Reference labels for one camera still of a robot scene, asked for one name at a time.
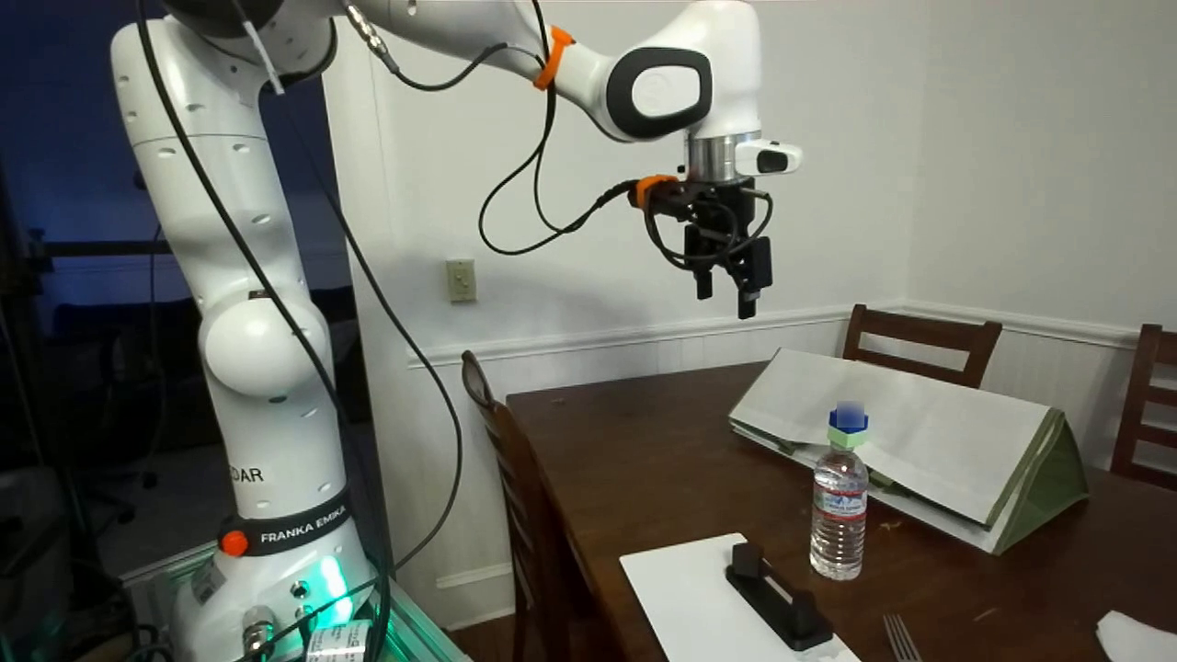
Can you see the clear plastic water bottle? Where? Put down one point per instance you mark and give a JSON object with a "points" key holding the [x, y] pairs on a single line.
{"points": [[839, 515]]}

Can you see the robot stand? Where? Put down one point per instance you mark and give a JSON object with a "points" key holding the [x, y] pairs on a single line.
{"points": [[418, 634]]}

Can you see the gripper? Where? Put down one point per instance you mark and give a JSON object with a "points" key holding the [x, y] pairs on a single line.
{"points": [[722, 221]]}

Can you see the silver fork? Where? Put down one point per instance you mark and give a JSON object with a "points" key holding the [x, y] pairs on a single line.
{"points": [[903, 642]]}

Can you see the light green block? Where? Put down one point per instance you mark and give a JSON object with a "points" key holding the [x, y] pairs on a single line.
{"points": [[846, 439]]}

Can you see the blue block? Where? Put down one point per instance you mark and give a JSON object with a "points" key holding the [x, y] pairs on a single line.
{"points": [[848, 419]]}

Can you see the white board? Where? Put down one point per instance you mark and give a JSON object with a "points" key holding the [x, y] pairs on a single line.
{"points": [[685, 598]]}

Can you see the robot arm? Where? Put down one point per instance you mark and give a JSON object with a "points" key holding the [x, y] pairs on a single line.
{"points": [[267, 368]]}

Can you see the white and green paper bag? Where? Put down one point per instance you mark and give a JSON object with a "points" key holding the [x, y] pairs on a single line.
{"points": [[929, 441]]}

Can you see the white napkin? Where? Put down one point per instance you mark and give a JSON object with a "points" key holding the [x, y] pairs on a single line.
{"points": [[1136, 639]]}

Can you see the beige wall switch plate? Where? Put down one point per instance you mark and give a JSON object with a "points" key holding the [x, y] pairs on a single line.
{"points": [[462, 280]]}

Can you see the brown wooden chair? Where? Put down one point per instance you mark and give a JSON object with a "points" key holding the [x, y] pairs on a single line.
{"points": [[919, 340], [529, 515], [1149, 414]]}

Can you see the black holder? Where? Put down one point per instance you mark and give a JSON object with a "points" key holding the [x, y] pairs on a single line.
{"points": [[782, 602]]}

